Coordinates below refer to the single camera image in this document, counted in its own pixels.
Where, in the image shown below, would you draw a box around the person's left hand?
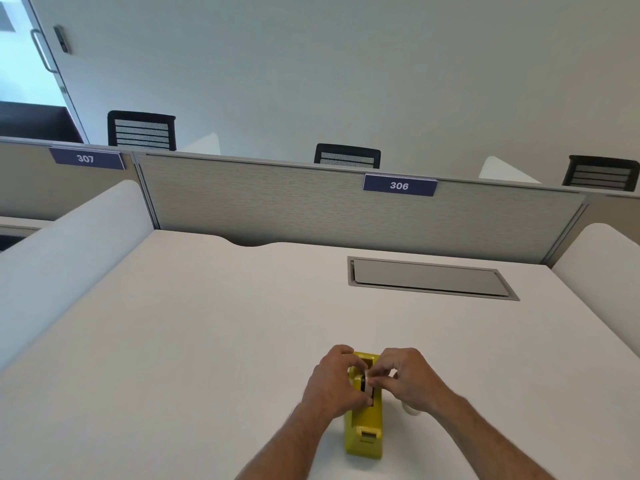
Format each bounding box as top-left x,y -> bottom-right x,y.
299,344 -> 374,424

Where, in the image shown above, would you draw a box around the person's right hand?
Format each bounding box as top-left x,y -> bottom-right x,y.
367,347 -> 471,421

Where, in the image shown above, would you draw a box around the clear tape roll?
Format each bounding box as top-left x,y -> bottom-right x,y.
356,371 -> 377,407

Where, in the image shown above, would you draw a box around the yellow tape dispenser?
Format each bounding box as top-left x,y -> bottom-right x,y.
343,351 -> 385,460

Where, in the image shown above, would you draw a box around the person's right forearm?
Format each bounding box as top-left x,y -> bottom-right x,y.
432,394 -> 559,480

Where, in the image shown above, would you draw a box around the person's left forearm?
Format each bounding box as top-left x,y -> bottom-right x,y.
234,402 -> 347,480

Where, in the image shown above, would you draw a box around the wide grey partition panel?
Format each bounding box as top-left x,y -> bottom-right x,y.
133,152 -> 589,267

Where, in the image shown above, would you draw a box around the blue desk number sign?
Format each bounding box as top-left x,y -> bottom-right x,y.
48,147 -> 126,171
362,173 -> 439,198

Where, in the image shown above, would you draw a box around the black mesh office chair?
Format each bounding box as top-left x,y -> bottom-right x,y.
561,155 -> 640,193
313,143 -> 382,170
107,110 -> 177,152

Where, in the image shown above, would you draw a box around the white side divider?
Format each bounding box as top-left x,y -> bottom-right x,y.
551,223 -> 640,359
478,155 -> 543,185
0,179 -> 156,371

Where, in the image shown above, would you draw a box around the dark wooden cabinet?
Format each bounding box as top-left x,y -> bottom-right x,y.
0,100 -> 84,144

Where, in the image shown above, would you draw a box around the glass door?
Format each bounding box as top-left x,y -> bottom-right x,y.
0,0 -> 91,145

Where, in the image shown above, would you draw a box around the grey desk cable cover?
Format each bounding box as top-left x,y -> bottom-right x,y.
347,255 -> 521,302

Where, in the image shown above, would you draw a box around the metal door handle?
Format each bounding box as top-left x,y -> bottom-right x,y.
29,28 -> 60,75

